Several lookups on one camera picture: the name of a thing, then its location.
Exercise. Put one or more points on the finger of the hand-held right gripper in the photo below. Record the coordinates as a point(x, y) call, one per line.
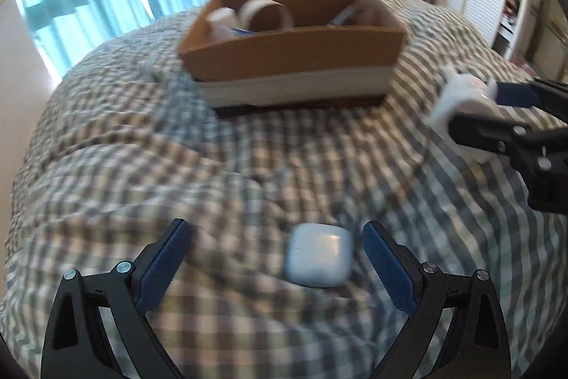
point(514, 94)
point(483, 132)

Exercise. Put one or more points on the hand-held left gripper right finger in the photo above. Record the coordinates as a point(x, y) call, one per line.
point(390, 268)

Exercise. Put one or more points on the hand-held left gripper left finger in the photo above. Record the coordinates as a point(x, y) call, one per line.
point(162, 268)

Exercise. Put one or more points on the white power adapter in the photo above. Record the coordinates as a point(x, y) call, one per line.
point(466, 99)

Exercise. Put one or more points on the white earbuds case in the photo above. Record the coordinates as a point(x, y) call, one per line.
point(318, 254)

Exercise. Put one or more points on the brown cardboard box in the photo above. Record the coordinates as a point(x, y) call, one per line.
point(293, 55)

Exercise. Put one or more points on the white tape roll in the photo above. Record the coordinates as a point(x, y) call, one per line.
point(266, 17)

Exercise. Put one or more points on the clear bottle red blue label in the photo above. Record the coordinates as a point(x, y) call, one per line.
point(222, 21)

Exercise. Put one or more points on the grey checked blanket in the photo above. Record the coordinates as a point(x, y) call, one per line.
point(222, 174)

